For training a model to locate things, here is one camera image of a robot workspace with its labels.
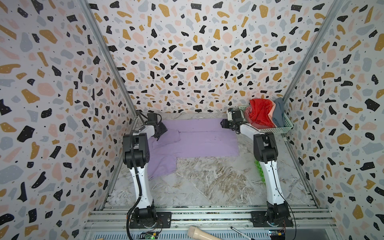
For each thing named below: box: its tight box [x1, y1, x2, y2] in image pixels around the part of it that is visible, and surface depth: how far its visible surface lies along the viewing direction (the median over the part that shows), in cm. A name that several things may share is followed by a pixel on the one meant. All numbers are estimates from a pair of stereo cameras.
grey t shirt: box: [272, 97, 285, 128], surface depth 110 cm
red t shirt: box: [248, 98, 276, 128], surface depth 112 cm
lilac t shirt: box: [148, 118, 240, 180], surface depth 105 cm
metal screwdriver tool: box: [230, 226, 255, 240], surface depth 72 cm
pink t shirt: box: [244, 101, 277, 129], surface depth 111 cm
